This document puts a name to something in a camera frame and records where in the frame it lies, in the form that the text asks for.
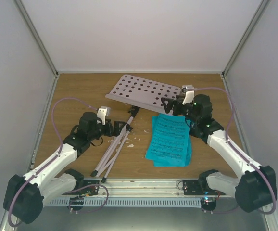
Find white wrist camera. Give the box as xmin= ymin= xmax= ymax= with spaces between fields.
xmin=182 ymin=85 xmax=194 ymax=105
xmin=97 ymin=106 xmax=111 ymax=125

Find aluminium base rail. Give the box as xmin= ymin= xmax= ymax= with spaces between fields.
xmin=11 ymin=177 xmax=272 ymax=208

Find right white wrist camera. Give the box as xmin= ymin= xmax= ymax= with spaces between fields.
xmin=182 ymin=85 xmax=194 ymax=105

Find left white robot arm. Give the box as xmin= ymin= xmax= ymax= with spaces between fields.
xmin=3 ymin=112 xmax=129 ymax=227

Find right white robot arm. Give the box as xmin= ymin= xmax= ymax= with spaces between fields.
xmin=161 ymin=94 xmax=277 ymax=214

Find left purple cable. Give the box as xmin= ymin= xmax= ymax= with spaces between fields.
xmin=8 ymin=97 xmax=100 ymax=228

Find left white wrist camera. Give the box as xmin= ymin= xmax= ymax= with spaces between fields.
xmin=97 ymin=106 xmax=111 ymax=125

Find white music stand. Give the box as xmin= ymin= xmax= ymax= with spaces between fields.
xmin=87 ymin=74 xmax=183 ymax=179

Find cyan sheet music page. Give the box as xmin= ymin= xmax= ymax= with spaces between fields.
xmin=144 ymin=113 xmax=190 ymax=163
xmin=152 ymin=115 xmax=193 ymax=168

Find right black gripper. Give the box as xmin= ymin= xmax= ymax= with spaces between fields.
xmin=161 ymin=95 xmax=199 ymax=124

